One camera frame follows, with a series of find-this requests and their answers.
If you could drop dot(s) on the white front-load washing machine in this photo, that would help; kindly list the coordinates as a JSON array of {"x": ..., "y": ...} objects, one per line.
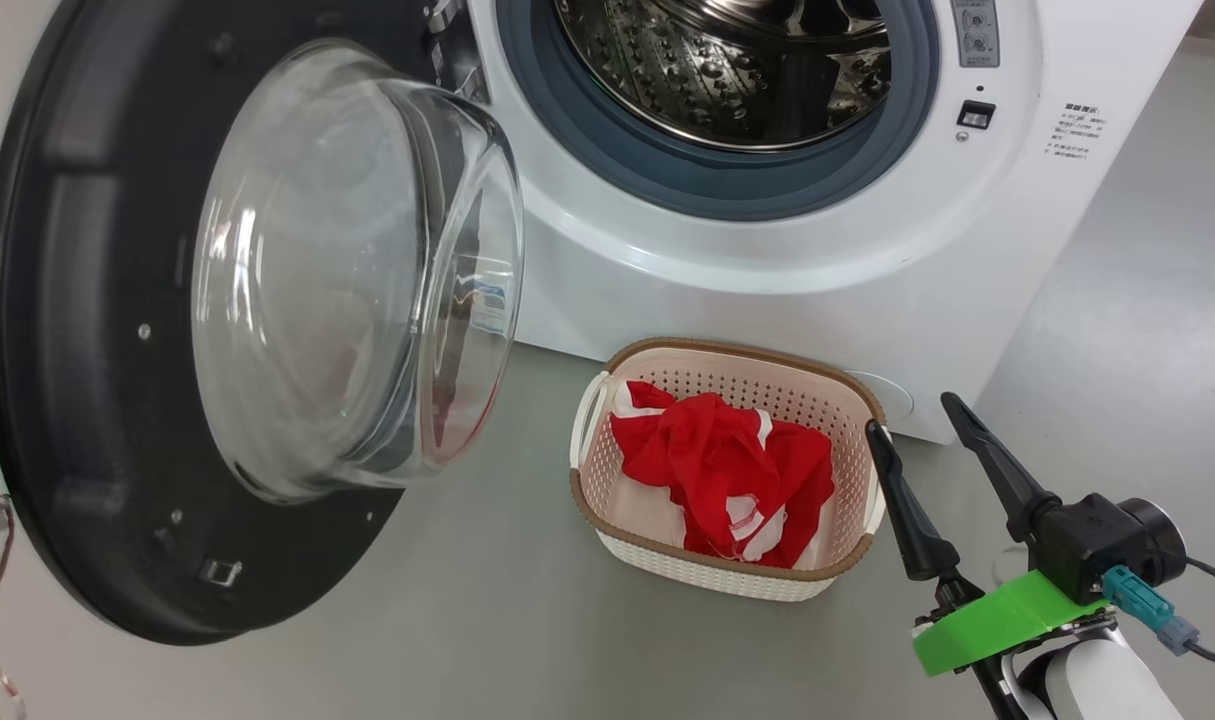
[{"x": 797, "y": 270}]

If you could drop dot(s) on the round filter cover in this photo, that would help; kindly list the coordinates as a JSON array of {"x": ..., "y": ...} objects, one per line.
[{"x": 892, "y": 395}]

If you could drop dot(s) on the black glass washing machine door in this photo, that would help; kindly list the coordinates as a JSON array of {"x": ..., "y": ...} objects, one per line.
[{"x": 97, "y": 300}]

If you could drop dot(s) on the white perforated laundry basket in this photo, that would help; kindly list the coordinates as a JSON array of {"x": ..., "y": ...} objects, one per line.
[{"x": 727, "y": 580}]

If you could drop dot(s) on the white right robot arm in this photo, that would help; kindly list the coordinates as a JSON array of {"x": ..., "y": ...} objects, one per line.
[{"x": 1097, "y": 680}]

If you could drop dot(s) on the red and white garment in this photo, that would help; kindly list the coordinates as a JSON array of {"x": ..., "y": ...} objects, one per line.
[{"x": 717, "y": 450}]

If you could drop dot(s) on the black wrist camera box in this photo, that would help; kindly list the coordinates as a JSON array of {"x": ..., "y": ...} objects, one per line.
[{"x": 1097, "y": 540}]

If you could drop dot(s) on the black door latch socket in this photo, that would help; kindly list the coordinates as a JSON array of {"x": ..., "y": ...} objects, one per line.
[{"x": 975, "y": 115}]

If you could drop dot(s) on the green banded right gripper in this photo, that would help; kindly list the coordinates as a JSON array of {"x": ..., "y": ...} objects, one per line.
[{"x": 987, "y": 620}]

